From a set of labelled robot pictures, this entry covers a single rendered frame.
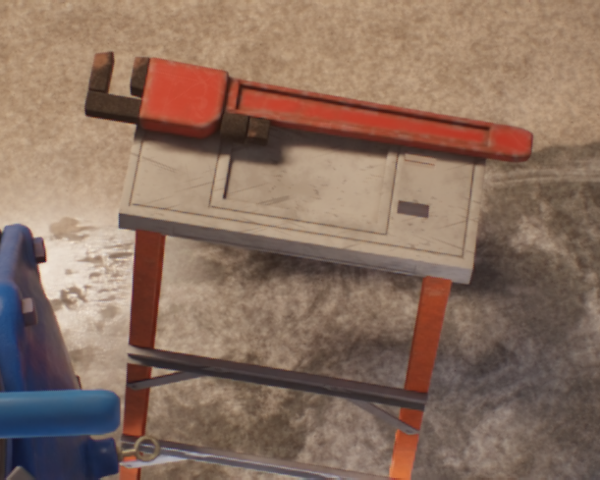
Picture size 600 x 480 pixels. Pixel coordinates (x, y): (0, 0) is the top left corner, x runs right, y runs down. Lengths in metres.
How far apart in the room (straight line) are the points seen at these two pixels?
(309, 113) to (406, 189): 0.13
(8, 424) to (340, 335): 2.15
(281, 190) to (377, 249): 0.12
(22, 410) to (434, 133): 1.03
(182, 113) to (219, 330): 1.21
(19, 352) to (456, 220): 0.47
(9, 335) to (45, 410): 1.01
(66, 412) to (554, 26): 2.45
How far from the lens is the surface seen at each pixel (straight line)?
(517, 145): 1.50
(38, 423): 0.51
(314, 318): 2.65
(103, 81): 1.49
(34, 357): 1.58
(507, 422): 2.65
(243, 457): 2.09
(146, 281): 1.62
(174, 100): 1.48
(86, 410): 0.51
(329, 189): 1.49
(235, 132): 1.47
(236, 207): 1.47
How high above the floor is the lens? 2.58
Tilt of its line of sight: 73 degrees down
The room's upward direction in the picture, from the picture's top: 6 degrees clockwise
